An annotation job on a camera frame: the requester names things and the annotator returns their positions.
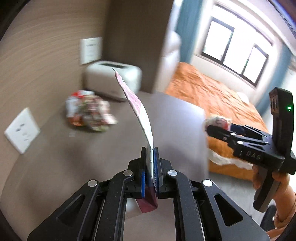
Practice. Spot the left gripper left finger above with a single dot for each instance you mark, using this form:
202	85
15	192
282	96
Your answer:
97	210

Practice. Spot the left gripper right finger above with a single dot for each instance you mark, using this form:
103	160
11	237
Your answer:
202	210

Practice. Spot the white ribbed tissue box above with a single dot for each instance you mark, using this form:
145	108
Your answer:
99	77

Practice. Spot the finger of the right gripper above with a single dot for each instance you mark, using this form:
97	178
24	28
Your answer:
238	129
219	133

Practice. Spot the lower white wall socket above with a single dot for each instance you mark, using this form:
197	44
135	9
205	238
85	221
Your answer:
22	131

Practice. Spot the red patterned snack bag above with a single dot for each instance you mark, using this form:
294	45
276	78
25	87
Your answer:
85	108

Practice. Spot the upper white wall socket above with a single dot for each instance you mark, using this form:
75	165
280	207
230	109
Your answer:
90	50

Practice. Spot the beige padded headboard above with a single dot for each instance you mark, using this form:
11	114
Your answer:
169	61

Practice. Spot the pink white wrapper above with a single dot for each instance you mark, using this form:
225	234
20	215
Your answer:
136	207

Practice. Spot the teal curtain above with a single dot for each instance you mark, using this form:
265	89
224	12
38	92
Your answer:
276	80
187	27

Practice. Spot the orange bed blanket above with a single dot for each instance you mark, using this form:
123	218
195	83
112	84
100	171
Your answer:
215	98

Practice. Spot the dark framed window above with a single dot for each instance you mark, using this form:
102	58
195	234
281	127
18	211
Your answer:
236	44

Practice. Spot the right teal curtain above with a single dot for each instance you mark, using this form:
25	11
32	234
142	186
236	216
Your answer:
276	80

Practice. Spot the clear pink plastic bag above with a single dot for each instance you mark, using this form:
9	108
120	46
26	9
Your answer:
219	121

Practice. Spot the grey bedside table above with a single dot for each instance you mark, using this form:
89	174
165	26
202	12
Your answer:
62	159

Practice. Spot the white wall socket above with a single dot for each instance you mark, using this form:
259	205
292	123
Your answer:
22	131
90	50

